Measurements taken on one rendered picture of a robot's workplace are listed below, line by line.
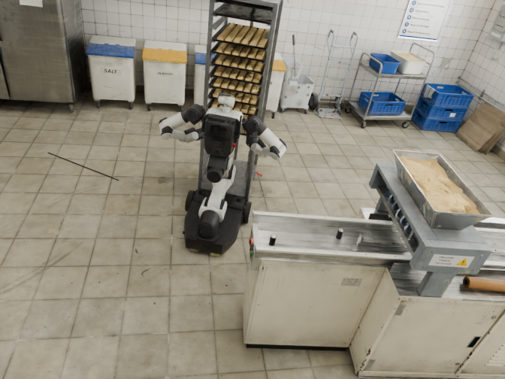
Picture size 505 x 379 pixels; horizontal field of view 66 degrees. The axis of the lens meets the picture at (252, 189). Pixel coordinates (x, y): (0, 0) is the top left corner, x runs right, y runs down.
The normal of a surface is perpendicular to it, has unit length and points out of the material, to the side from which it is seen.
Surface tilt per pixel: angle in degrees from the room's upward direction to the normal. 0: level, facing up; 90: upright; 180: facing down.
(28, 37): 89
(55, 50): 90
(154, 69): 91
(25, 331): 0
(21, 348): 0
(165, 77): 91
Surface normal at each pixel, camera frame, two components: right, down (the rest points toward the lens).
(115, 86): 0.18, 0.62
